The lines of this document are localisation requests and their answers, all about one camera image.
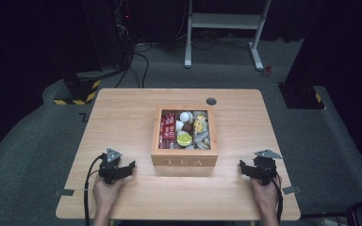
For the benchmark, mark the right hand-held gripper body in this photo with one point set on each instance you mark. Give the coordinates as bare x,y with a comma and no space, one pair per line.
265,168

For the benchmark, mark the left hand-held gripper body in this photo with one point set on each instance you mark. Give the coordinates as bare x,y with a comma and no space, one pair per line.
111,168

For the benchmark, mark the wooden tea box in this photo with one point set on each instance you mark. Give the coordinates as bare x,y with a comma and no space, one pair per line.
184,161

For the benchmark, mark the green-lid brown coffee capsule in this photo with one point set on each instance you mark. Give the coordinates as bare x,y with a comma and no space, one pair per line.
184,139

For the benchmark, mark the person's left hand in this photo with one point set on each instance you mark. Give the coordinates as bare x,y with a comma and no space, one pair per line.
106,196

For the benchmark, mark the person's right hand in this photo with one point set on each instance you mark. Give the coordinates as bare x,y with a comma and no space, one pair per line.
265,197

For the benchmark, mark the grey tape piece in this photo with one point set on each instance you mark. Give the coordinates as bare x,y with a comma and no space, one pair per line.
291,190
64,192

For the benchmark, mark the grey clear packets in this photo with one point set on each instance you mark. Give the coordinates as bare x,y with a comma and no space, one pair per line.
201,139

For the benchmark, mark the bundle of red sachets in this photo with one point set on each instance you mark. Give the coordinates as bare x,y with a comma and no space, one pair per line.
168,130

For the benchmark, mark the yellow-print clear packets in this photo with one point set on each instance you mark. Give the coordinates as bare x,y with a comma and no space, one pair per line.
199,123

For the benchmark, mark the small white creamer cup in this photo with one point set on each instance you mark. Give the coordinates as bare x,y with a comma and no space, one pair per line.
179,125

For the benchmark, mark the dark brown coffee capsule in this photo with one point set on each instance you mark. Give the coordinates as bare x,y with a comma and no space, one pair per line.
187,127

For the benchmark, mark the white coffee capsule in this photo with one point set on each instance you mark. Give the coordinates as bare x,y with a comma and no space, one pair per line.
186,116

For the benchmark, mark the black stand base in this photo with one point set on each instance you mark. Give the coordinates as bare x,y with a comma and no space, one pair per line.
301,95

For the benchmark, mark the yellow-black striped stand base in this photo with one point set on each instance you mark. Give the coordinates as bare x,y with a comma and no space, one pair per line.
81,91

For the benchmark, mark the dark equipment rack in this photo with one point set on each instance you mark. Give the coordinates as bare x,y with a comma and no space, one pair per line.
124,31

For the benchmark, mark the white metal stand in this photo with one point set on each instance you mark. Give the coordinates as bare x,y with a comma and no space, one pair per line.
223,21

